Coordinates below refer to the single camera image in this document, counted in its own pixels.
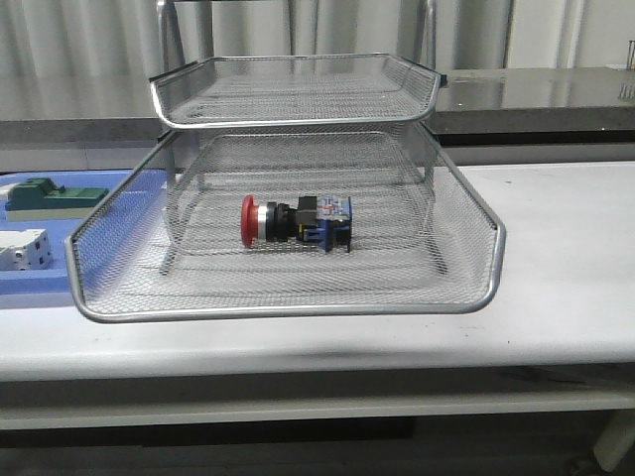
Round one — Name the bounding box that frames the white circuit breaker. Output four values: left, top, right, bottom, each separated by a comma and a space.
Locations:
1, 229, 52, 271

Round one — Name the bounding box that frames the blue plastic tray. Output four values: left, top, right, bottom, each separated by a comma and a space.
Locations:
0, 169, 168, 297

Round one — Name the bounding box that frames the silver metal rack frame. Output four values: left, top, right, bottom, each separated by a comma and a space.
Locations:
155, 0, 449, 277

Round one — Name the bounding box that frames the white table leg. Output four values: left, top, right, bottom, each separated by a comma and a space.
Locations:
592, 410, 635, 472

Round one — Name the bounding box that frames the red emergency stop button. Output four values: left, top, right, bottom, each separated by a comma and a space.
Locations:
240, 194, 353, 253

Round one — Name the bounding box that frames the grey stone counter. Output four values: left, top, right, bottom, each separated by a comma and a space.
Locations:
1, 67, 634, 147

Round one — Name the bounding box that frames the green electrical switch block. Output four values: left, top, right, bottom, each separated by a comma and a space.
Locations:
5, 178, 108, 221

